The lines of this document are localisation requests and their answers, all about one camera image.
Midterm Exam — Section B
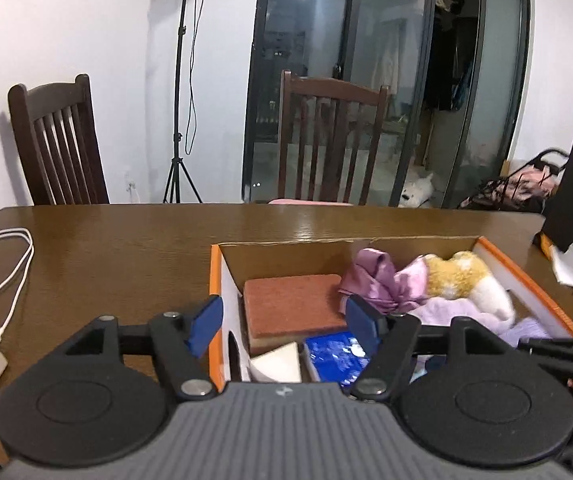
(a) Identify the pink bag on cart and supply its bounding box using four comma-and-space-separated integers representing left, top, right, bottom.
458, 148, 569, 214

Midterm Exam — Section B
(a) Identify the white wedge sponge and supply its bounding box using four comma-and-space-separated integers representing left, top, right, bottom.
250, 342, 302, 384

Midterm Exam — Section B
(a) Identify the dark wooden chair left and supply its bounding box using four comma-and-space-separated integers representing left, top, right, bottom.
8, 74, 110, 206

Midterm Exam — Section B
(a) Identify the yellow white plush toy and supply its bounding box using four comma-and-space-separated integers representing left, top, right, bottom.
422, 252, 515, 322

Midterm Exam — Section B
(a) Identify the brown scouring sponge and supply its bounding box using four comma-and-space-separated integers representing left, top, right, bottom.
243, 274, 346, 354

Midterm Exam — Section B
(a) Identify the sliding glass door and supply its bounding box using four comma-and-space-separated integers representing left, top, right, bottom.
242, 0, 532, 208

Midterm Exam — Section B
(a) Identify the studio light on stand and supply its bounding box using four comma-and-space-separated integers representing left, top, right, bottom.
163, 0, 205, 204

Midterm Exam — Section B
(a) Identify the purple satin bow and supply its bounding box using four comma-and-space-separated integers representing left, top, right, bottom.
339, 248, 427, 314

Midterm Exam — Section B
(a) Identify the orange cardboard box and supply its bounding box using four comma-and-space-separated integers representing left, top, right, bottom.
208, 236, 573, 387

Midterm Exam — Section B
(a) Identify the blue tissue pack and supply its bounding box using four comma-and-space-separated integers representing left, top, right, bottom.
303, 332, 369, 389

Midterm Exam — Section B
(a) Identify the white charging cable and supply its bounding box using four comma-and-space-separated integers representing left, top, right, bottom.
0, 227, 36, 346

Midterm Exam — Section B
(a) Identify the white plush dog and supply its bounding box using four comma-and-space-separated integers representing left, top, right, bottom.
398, 172, 434, 209

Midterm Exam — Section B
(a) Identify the dark wooden chair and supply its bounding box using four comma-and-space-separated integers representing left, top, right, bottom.
8, 74, 110, 206
276, 70, 391, 206

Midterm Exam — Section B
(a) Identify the dark wooden chair right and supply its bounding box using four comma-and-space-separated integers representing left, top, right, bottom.
276, 70, 391, 206

